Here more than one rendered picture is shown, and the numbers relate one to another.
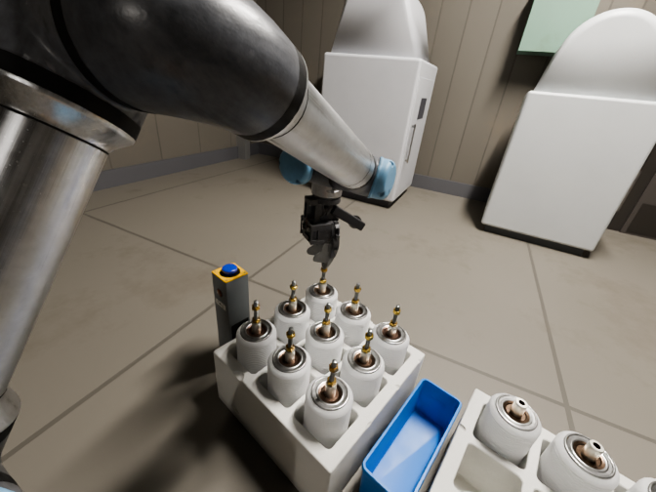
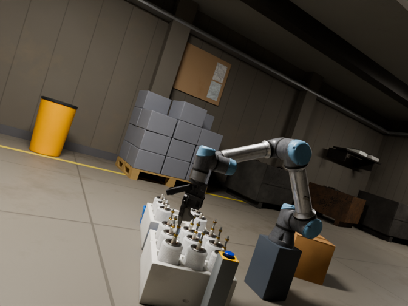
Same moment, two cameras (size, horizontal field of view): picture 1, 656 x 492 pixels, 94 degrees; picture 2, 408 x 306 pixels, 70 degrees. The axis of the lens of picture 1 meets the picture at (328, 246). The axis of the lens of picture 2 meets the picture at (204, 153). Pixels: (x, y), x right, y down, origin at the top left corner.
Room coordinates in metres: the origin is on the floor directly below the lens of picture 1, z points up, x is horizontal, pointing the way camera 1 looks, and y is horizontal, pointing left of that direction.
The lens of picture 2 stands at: (1.72, 0.80, 0.72)
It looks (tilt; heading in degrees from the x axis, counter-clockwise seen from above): 2 degrees down; 218
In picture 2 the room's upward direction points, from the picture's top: 18 degrees clockwise
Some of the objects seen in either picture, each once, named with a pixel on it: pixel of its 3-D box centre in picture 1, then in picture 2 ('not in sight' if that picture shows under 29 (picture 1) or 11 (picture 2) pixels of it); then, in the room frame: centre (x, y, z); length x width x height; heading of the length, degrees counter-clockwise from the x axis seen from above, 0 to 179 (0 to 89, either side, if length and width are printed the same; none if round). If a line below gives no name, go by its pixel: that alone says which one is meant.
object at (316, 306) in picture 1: (319, 314); (167, 261); (0.73, 0.00, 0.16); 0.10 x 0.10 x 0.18
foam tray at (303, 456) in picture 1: (319, 376); (183, 269); (0.56, -0.02, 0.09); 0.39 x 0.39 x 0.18; 51
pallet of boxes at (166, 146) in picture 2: not in sight; (172, 142); (-1.27, -2.20, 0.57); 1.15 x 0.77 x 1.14; 161
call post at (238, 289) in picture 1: (232, 316); (216, 293); (0.68, 0.26, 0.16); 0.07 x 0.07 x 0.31; 51
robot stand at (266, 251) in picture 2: not in sight; (272, 266); (0.04, 0.21, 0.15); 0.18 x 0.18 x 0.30; 67
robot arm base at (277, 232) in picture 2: not in sight; (283, 234); (0.04, 0.21, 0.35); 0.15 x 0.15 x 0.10
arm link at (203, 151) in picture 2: not in sight; (204, 159); (0.72, 0.02, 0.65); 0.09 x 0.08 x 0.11; 153
